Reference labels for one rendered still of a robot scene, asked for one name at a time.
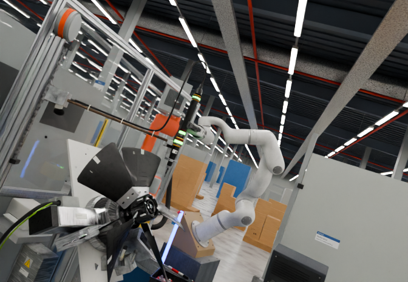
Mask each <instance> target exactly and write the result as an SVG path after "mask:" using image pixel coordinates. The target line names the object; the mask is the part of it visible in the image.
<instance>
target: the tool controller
mask: <svg viewBox="0 0 408 282"><path fill-rule="evenodd" d="M327 272H328V266H326V265H324V264H322V263H320V262H318V261H316V260H314V259H312V258H309V257H307V256H305V255H303V254H301V253H299V252H296V251H295V250H293V249H290V248H288V247H286V246H284V245H282V244H278V245H277V246H276V247H275V248H274V250H273V252H272V255H271V258H270V262H269V265H268V268H267V272H266V274H265V278H264V281H263V282H324V281H325V278H326V276H327Z"/></svg>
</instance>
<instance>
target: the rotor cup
mask: <svg viewBox="0 0 408 282"><path fill-rule="evenodd" d="M141 198H142V200H140V201H137V200H139V199H141ZM150 204H151V205H152V208H150V206H149V205H150ZM136 211H137V212H138V214H137V216H136V220H135V221H134V222H135V224H133V225H132V229H131V230H133V229H136V228H138V227H139V225H140V224H142V223H145V222H147V221H150V220H154V219H155V218H157V216H158V204H157V202H156V200H155V198H154V197H153V196H152V195H151V194H145V195H143V196H140V197H138V198H136V199H135V200H134V201H133V202H132V203H131V204H130V205H129V206H128V207H127V208H125V209H123V208H122V207H121V206H120V217H121V220H122V222H123V224H124V223H126V222H127V221H129V220H131V219H132V217H133V216H134V214H135V213H136ZM144 213H145V214H146V215H143V216H142V217H141V216H140V215H142V214H144Z"/></svg>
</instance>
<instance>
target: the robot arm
mask: <svg viewBox="0 0 408 282"><path fill-rule="evenodd" d="M211 125H216V126H218V127H220V128H221V130H222V132H223V135H224V139H225V142H226V143H228V144H251V145H260V146H261V149H262V151H263V155H262V157H261V159H260V163H259V167H258V170H257V172H256V175H255V177H254V178H253V180H252V182H251V184H250V185H249V186H248V187H247V188H246V189H245V190H244V191H243V192H241V193H240V194H239V195H238V196H237V198H236V200H235V208H236V211H235V212H233V213H230V212H229V211H227V210H223V211H221V212H219V213H217V214H215V215H214V216H212V217H211V218H208V219H207V220H205V221H203V222H202V223H199V222H198V221H193V222H192V223H191V230H192V234H193V236H194V238H195V240H196V242H198V244H199V245H200V246H202V247H204V248H206V247H208V244H209V239H211V238H213V237H214V236H216V235H218V234H220V233H222V232H224V231H226V230H227V229H229V228H231V227H234V226H239V227H247V226H249V225H250V224H252V223H253V222H254V220H255V211H254V206H253V204H254V201H255V199H256V198H258V197H260V196H261V195H262V194H263V193H264V192H265V190H266V189H267V187H268V185H269V184H270V181H271V177H272V174H274V175H279V174H281V173H282V172H283V171H284V169H285V163H284V159H283V156H282V153H281V150H280V148H279V145H278V142H277V139H276V137H275V135H274V134H273V133H272V132H271V131H269V130H256V129H232V128H230V127H229V126H228V125H227V124H226V123H225V122H224V121H223V120H222V119H220V118H217V117H213V116H201V117H200V118H199V120H198V125H195V124H193V123H191V122H189V121H188V123H187V125H186V127H187V128H188V129H187V132H188V133H190V134H192V136H193V138H195V139H197V140H199V141H200V142H202V143H204V144H207V145H208V144H211V143H212V142H213V141H214V134H213V133H212V131H211Z"/></svg>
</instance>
